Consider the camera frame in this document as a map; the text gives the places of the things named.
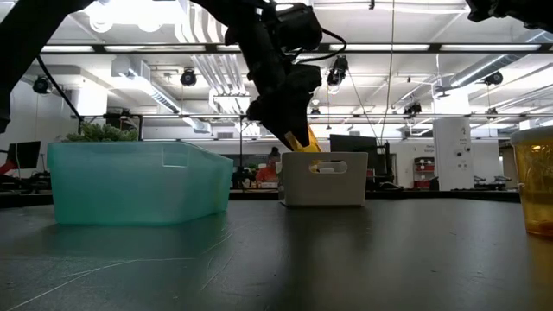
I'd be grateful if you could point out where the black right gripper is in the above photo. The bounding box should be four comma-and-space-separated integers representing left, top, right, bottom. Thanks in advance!
465, 0, 553, 34

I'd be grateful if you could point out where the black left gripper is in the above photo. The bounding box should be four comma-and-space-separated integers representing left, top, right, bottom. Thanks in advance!
241, 47, 323, 152

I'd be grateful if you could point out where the large amber pill bottle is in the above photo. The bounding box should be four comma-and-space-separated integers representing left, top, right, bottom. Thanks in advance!
509, 125, 553, 238
283, 124, 323, 154

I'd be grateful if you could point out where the white plastic bin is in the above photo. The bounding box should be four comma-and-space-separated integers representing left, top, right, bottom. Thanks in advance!
279, 150, 370, 208

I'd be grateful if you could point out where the teal translucent plastic bin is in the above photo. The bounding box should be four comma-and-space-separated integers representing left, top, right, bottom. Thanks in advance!
47, 141, 235, 227

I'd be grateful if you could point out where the person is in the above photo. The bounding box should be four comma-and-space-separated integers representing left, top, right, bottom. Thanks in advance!
255, 146, 282, 190

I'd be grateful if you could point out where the black monitor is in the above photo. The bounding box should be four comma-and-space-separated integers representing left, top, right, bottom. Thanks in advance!
329, 133, 378, 153
6, 140, 42, 170

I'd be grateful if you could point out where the shelf with red bins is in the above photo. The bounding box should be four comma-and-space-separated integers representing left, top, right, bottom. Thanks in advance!
413, 155, 435, 190

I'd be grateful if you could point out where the green artificial succulent plant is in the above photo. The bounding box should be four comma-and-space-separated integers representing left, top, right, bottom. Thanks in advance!
63, 121, 140, 143

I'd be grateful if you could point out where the round silver ventilation duct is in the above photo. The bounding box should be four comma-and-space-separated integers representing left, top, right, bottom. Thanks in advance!
435, 52, 553, 94

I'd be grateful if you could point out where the black linear light rail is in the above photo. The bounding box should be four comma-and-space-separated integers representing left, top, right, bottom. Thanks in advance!
81, 112, 553, 121
41, 41, 553, 54

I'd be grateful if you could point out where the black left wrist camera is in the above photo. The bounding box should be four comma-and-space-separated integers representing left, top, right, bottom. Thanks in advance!
275, 3, 324, 52

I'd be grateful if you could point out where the white rectangular air duct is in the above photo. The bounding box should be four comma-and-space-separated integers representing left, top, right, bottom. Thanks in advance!
110, 55, 213, 135

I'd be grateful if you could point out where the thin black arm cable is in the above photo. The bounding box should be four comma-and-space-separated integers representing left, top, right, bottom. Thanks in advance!
35, 54, 86, 122

